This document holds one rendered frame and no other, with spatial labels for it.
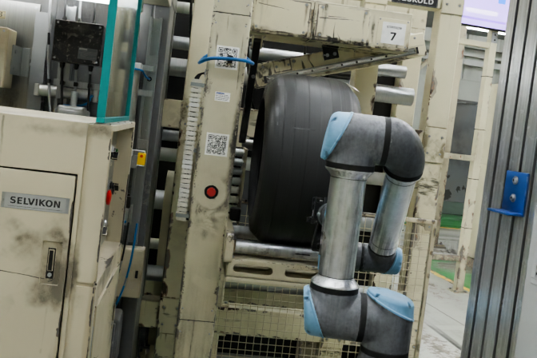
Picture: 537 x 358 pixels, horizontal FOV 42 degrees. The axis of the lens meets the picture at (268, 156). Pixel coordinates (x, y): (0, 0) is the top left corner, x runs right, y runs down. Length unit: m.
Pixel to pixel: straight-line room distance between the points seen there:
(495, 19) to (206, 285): 4.59
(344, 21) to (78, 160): 1.35
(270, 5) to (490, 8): 4.02
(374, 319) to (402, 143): 0.41
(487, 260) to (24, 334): 1.05
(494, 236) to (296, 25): 1.33
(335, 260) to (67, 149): 0.66
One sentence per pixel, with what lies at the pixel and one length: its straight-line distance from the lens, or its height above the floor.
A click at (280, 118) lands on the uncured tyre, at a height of 1.33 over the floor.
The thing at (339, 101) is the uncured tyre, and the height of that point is 1.41.
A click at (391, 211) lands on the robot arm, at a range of 1.77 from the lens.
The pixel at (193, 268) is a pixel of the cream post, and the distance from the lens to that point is 2.40.
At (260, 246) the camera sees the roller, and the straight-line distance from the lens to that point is 2.32.
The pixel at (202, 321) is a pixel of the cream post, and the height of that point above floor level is 0.62.
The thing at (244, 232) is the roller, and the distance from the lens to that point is 2.59.
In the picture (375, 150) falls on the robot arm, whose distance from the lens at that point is 1.62.
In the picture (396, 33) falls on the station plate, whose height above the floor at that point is 1.70.
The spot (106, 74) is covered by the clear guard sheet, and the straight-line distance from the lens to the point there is 1.63.
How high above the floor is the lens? 1.32
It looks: 3 degrees down
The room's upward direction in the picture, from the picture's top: 7 degrees clockwise
